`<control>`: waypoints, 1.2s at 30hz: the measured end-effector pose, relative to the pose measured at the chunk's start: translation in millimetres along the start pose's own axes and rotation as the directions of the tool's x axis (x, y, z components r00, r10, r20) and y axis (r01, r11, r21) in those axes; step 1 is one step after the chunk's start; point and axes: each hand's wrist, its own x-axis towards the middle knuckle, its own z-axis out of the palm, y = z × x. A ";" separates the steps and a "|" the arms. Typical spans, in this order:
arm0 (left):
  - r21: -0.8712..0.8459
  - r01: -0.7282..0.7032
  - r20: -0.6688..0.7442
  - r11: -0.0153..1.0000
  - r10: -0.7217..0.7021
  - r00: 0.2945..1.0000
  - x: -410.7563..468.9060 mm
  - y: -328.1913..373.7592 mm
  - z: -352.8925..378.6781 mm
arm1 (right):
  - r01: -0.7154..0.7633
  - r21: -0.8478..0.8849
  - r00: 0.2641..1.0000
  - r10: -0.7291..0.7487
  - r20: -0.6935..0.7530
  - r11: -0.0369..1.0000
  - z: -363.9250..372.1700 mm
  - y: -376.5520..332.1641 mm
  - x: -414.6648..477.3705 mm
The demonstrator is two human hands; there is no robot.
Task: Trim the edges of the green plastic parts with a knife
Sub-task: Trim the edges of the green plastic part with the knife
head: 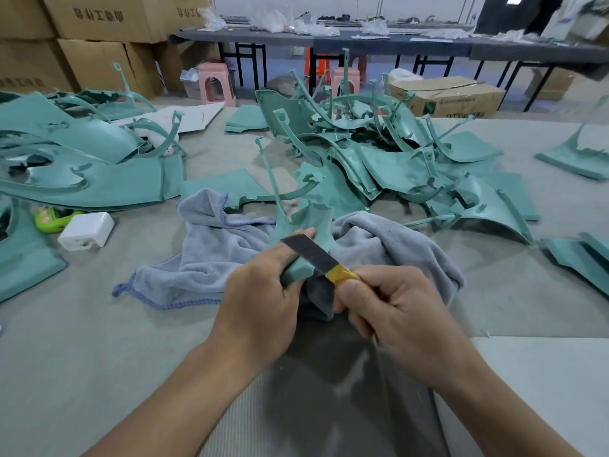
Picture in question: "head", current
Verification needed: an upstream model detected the long grey work table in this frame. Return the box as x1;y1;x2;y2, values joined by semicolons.
171;27;609;112

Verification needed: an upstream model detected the white foam sheet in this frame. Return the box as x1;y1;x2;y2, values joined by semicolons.
433;336;609;457

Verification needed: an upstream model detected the heap of clear plastic bags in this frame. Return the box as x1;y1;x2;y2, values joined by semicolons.
198;6;342;39

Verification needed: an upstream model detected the grey-blue wiping cloth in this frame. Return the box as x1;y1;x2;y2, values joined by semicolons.
112;188;466;322

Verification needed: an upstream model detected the orange object under table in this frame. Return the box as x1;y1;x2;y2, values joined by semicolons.
304;47;334;82

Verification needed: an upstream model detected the pile of green plastic parts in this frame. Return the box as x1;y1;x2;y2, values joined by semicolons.
0;60;609;303

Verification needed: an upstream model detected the stack of brown cardboard boxes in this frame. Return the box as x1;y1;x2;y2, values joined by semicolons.
0;0;215;99

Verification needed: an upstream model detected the white power adapter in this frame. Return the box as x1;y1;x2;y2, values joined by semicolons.
58;211;116;252

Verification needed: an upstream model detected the person's left forearm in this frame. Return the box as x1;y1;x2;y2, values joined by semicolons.
84;347;258;457

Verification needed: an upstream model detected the person's left hand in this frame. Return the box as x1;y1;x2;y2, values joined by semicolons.
209;228;315;377

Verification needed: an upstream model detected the yellow-handled deburring knife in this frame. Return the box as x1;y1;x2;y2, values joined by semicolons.
280;233;361;286

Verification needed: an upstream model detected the person's right hand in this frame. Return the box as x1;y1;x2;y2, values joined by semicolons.
333;264;487;391

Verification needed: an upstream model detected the single green plastic part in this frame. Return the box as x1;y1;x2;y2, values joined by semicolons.
253;136;336;284

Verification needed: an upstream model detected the white paper sheet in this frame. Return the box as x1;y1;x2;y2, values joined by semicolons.
114;100;226;149

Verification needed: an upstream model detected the dark door with window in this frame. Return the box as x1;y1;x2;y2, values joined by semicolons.
476;0;565;36

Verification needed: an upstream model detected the green and yellow gadget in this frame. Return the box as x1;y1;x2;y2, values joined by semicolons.
33;206;85;234

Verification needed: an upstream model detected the pink plastic stool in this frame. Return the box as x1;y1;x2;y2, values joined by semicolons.
197;62;237;107
331;67;362;97

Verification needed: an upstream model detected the brown cardboard box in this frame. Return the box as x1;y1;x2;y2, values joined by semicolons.
389;76;508;119

